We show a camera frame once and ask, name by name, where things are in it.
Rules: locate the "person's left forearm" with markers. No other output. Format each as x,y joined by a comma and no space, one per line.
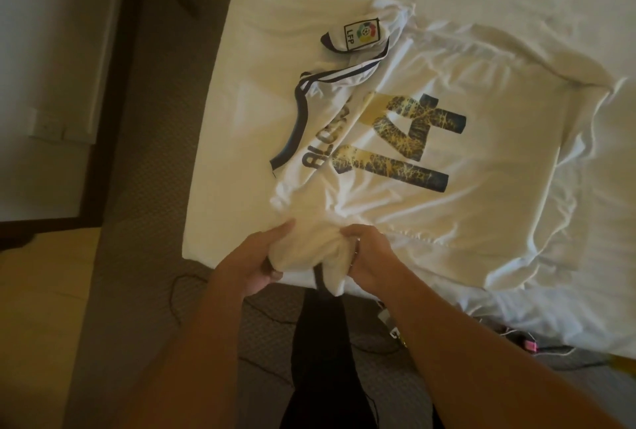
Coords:
194,364

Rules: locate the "person's right hand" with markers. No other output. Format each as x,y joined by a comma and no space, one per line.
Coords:
373,260

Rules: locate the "white bed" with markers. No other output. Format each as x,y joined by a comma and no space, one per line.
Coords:
248,96

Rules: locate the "person's left leg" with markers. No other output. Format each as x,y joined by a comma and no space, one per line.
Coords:
323,364

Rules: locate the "person's left hand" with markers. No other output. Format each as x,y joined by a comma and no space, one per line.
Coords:
248,265

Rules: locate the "white football jersey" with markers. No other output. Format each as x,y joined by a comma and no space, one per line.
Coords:
497,96

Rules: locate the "person's right forearm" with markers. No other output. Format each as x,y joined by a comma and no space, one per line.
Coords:
477,364

